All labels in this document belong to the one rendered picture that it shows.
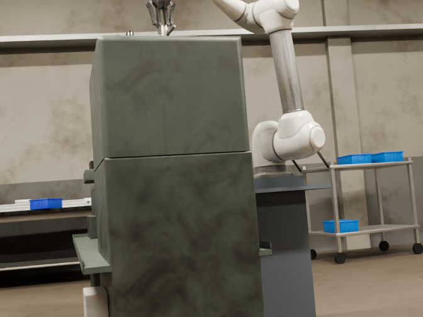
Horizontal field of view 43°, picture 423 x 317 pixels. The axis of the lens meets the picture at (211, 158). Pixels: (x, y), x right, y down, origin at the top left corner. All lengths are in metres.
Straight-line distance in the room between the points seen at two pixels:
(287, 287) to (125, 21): 4.98
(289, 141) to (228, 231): 0.81
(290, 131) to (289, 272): 0.64
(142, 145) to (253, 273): 0.54
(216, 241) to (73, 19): 5.50
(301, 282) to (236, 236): 0.87
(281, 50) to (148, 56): 0.90
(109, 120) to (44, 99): 5.10
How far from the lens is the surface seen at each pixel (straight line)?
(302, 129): 2.41
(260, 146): 2.57
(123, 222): 1.67
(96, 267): 1.68
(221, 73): 1.79
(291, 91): 2.48
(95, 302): 1.84
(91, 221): 3.37
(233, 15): 2.61
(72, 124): 6.68
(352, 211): 6.96
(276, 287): 2.54
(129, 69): 1.73
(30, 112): 6.77
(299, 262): 2.55
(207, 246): 1.72
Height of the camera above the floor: 0.70
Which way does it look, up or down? 5 degrees up
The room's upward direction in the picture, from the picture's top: 4 degrees counter-clockwise
